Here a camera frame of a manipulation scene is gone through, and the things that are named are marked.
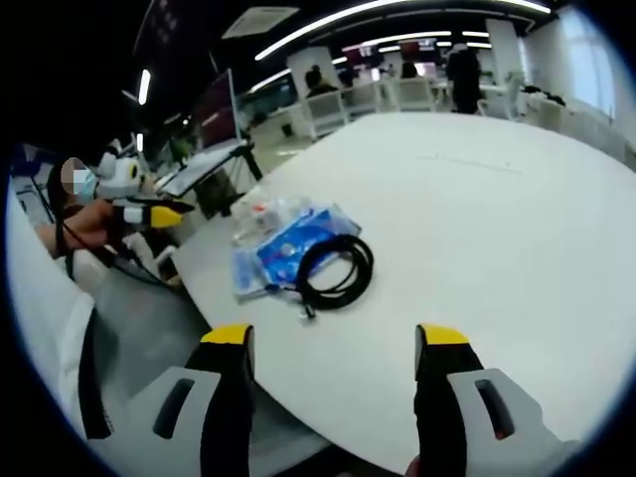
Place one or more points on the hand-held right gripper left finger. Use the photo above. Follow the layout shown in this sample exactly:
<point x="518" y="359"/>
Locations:
<point x="226" y="397"/>

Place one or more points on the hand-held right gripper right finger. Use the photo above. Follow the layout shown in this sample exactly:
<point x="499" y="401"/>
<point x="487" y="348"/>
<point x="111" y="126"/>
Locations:
<point x="442" y="397"/>

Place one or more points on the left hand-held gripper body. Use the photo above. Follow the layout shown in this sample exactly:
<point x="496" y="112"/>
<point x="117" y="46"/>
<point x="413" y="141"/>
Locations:
<point x="116" y="174"/>

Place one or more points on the clear bag of small items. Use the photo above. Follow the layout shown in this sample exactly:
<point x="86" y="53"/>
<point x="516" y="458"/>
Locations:
<point x="258" y="218"/>

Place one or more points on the clear blue-edged packet item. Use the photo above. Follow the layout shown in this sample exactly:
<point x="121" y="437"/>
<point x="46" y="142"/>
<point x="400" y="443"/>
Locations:
<point x="244" y="278"/>

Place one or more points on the blue plastic packet item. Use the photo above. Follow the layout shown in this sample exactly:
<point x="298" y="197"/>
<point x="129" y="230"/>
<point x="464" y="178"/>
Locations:
<point x="293" y="238"/>

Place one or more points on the white round tabletop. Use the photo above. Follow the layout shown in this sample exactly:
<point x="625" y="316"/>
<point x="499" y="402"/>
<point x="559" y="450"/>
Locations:
<point x="472" y="238"/>

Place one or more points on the person's left hand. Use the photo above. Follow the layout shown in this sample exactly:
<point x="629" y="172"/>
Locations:
<point x="94" y="223"/>

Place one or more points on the person's right hand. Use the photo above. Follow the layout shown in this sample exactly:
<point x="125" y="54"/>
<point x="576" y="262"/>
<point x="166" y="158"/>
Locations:
<point x="413" y="469"/>

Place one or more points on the person's blue face mask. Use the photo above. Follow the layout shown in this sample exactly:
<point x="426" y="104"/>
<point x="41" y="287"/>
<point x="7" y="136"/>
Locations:
<point x="83" y="185"/>

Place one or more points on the tilted white board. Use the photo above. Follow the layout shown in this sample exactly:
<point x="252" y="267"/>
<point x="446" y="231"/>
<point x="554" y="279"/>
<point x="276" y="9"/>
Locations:
<point x="199" y="169"/>

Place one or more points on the black tripod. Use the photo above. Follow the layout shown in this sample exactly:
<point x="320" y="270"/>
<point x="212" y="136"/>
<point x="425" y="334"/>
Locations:
<point x="243" y="164"/>

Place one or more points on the red display screen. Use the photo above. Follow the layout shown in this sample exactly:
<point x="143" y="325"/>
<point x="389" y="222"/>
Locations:
<point x="214" y="111"/>

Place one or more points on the white office chair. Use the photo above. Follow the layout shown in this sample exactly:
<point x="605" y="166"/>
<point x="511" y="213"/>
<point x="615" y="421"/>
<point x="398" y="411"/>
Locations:
<point x="325" y="111"/>
<point x="416" y="94"/>
<point x="497" y="107"/>

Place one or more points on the square ceiling vent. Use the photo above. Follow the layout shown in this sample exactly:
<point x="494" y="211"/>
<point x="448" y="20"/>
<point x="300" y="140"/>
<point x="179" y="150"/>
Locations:
<point x="258" y="22"/>

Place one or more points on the long ceiling light strip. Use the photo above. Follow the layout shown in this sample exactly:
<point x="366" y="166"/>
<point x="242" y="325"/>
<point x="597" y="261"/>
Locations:
<point x="397" y="22"/>

